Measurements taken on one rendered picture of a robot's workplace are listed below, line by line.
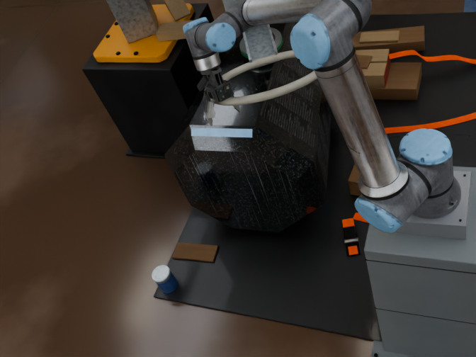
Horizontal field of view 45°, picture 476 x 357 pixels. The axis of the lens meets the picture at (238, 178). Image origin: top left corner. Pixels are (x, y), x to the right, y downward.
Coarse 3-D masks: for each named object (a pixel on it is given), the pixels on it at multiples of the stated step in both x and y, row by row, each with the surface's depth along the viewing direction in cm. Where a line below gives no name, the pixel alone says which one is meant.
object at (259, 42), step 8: (248, 32) 258; (256, 32) 256; (264, 32) 255; (248, 40) 254; (256, 40) 252; (264, 40) 250; (272, 40) 241; (248, 48) 242; (256, 48) 248; (264, 48) 247; (272, 48) 245; (248, 56) 239; (256, 56) 244; (264, 56) 243; (264, 64) 239
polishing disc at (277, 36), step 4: (272, 28) 288; (272, 32) 286; (276, 32) 285; (276, 36) 283; (280, 36) 282; (276, 40) 281; (280, 40) 281; (240, 44) 287; (244, 44) 286; (276, 44) 279; (240, 48) 285; (244, 48) 284; (244, 52) 282
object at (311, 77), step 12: (264, 60) 238; (276, 60) 238; (228, 72) 234; (240, 72) 237; (312, 72) 200; (288, 84) 197; (300, 84) 197; (240, 96) 201; (252, 96) 198; (264, 96) 197; (276, 96) 197
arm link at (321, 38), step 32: (320, 32) 133; (352, 32) 137; (320, 64) 137; (352, 64) 140; (352, 96) 145; (352, 128) 152; (384, 128) 158; (384, 160) 159; (384, 192) 164; (416, 192) 170; (384, 224) 170
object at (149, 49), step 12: (156, 12) 344; (168, 12) 340; (192, 12) 338; (108, 36) 340; (120, 36) 338; (156, 36) 327; (96, 48) 337; (108, 48) 333; (120, 48) 330; (132, 48) 326; (144, 48) 323; (156, 48) 320; (168, 48) 317; (96, 60) 333; (108, 60) 329; (120, 60) 326; (132, 60) 322; (144, 60) 319; (156, 60) 316
